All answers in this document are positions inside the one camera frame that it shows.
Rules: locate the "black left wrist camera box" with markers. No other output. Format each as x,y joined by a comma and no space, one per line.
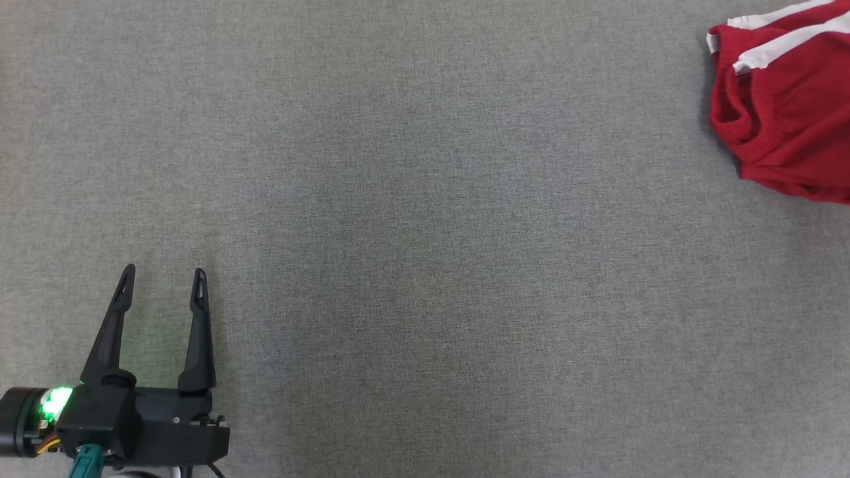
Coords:
99,418

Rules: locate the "red shorts white trim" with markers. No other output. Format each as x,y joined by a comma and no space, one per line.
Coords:
797,119

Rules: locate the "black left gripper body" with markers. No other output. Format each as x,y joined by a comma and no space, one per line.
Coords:
179,431

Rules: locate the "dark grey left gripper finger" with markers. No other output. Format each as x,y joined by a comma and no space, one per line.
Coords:
199,352
109,332

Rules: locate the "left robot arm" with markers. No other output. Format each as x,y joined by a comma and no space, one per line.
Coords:
20,425

